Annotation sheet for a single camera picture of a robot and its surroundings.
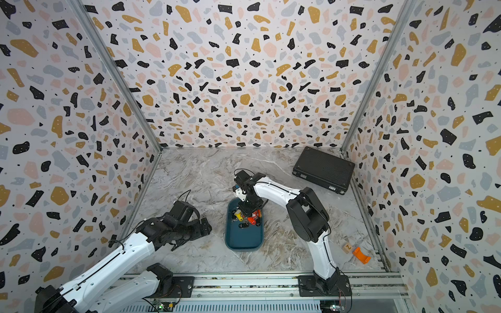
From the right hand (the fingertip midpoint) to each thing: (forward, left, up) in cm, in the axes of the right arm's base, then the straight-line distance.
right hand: (246, 212), depth 91 cm
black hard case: (+25, -43, 0) cm, 50 cm away
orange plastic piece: (-18, -50, -5) cm, 53 cm away
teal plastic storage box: (-12, +3, -2) cm, 12 cm away
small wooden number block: (-14, -43, -2) cm, 46 cm away
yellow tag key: (0, +4, -2) cm, 4 cm away
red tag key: (-1, -4, 0) cm, 4 cm away
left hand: (-12, +15, +6) cm, 20 cm away
